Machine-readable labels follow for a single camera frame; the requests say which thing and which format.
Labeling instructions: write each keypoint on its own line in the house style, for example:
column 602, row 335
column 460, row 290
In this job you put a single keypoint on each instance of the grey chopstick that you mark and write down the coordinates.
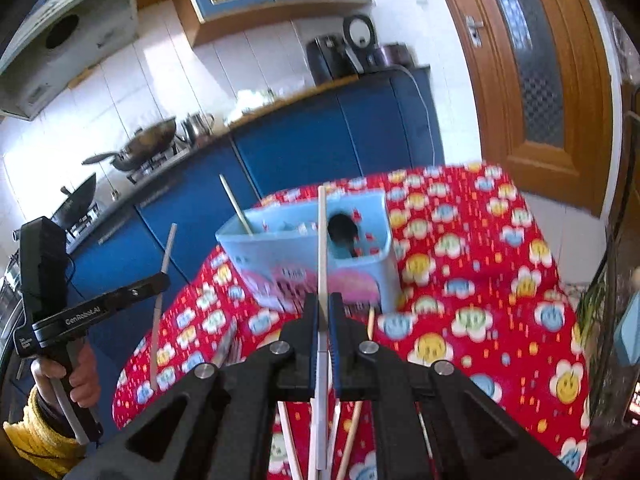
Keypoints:
column 166, row 255

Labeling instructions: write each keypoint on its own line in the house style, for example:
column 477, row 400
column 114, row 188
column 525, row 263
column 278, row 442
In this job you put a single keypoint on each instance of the black empty wok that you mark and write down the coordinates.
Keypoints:
column 75, row 205

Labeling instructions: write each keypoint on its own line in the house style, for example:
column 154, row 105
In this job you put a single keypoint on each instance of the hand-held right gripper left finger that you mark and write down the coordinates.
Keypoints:
column 314, row 332

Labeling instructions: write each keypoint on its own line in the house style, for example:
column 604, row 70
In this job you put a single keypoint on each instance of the red floral tablecloth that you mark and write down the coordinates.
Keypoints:
column 465, row 280

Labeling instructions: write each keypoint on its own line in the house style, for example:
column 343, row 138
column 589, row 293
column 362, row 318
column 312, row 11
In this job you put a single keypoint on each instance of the metal cutlery piece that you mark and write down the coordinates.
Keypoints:
column 227, row 345

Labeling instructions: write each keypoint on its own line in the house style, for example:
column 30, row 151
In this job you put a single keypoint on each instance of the blue kitchen base cabinets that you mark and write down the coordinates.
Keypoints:
column 300, row 130

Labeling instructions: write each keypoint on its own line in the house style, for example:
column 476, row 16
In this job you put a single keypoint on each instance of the metal kettle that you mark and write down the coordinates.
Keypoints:
column 197, row 127

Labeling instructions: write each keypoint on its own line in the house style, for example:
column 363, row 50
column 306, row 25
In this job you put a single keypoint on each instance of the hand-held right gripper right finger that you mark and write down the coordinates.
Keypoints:
column 334, row 332

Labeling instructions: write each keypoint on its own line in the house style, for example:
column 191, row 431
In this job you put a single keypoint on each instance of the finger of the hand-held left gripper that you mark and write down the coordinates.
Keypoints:
column 142, row 287

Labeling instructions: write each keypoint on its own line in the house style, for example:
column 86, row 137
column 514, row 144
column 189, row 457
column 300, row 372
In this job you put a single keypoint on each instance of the green plant leaves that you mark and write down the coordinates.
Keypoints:
column 595, row 310

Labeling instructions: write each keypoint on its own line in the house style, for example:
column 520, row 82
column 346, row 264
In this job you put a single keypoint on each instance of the dark cooker pot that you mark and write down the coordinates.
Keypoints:
column 395, row 55

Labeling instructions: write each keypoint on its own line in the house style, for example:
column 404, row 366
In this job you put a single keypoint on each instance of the black air fryer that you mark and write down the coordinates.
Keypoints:
column 327, row 60

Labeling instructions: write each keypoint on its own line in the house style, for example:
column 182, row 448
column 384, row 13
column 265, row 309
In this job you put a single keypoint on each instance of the person's left hand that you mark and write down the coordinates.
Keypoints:
column 86, row 377

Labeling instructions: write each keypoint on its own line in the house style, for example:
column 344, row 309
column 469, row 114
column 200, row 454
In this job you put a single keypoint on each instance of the round black appliance lid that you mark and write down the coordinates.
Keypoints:
column 359, row 30

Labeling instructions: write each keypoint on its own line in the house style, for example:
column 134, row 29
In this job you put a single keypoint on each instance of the gas stove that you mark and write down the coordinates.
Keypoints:
column 150, row 165

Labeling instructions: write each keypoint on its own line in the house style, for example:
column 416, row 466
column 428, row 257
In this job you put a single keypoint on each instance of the wooden door with glass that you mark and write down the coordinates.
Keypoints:
column 540, row 60

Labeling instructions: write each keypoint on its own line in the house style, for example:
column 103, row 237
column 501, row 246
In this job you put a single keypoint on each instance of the light blue utensil box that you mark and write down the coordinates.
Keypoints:
column 240, row 260

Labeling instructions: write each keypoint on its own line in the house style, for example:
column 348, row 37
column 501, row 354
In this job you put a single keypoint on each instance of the range hood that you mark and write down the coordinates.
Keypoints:
column 65, row 35

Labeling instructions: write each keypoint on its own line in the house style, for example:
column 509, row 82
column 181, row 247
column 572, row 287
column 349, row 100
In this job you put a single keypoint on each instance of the wok with food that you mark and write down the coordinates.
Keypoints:
column 145, row 145

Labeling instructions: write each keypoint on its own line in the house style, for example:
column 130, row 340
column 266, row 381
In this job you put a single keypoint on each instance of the person's left forearm yellow sleeve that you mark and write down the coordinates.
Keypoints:
column 37, row 440

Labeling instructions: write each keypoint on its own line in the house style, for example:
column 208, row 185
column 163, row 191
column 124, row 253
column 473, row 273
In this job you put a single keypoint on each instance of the white chopstick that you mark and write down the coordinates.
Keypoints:
column 322, row 255
column 290, row 440
column 334, row 440

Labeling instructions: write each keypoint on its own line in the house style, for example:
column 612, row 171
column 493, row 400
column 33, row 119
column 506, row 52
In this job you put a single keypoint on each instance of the white cloth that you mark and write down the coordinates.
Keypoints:
column 247, row 102

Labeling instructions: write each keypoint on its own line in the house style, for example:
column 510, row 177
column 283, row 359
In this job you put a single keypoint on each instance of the wooden chopstick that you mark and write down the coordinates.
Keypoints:
column 370, row 322
column 235, row 205

